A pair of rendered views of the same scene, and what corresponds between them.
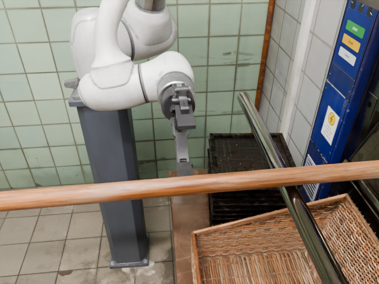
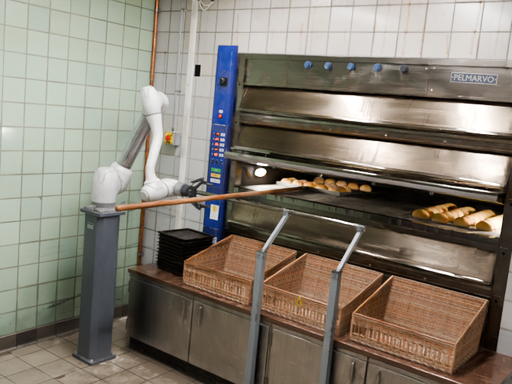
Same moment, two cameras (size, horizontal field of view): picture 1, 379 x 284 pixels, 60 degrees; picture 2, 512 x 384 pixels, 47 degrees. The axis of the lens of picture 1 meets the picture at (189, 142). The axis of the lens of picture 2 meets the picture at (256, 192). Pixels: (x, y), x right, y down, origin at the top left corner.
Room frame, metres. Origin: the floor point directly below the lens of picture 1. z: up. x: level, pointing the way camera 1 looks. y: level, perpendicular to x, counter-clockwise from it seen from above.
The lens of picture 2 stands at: (-2.15, 2.46, 1.74)
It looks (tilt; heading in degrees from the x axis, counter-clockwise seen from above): 8 degrees down; 312
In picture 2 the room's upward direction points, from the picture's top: 5 degrees clockwise
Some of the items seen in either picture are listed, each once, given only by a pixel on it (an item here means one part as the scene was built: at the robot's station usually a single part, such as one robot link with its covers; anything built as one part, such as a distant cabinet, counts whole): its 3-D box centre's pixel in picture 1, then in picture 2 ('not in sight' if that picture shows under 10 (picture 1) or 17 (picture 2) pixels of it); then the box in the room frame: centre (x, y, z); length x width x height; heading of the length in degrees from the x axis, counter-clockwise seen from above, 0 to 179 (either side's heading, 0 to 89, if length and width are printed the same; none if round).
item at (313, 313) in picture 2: not in sight; (320, 290); (-0.20, -0.33, 0.72); 0.56 x 0.49 x 0.28; 5
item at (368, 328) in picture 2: not in sight; (418, 319); (-0.80, -0.40, 0.72); 0.56 x 0.49 x 0.28; 6
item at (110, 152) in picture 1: (119, 185); (98, 284); (1.10, 0.33, 0.50); 0.21 x 0.21 x 1.00; 5
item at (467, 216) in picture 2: not in sight; (465, 216); (-0.68, -1.09, 1.21); 0.61 x 0.48 x 0.06; 96
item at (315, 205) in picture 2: not in sight; (349, 212); (-0.14, -0.62, 1.16); 1.80 x 0.06 x 0.04; 6
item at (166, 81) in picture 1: (176, 94); (181, 189); (0.69, 0.03, 1.19); 0.09 x 0.06 x 0.09; 96
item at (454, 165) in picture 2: not in sight; (354, 151); (-0.15, -0.60, 1.54); 1.79 x 0.11 x 0.19; 6
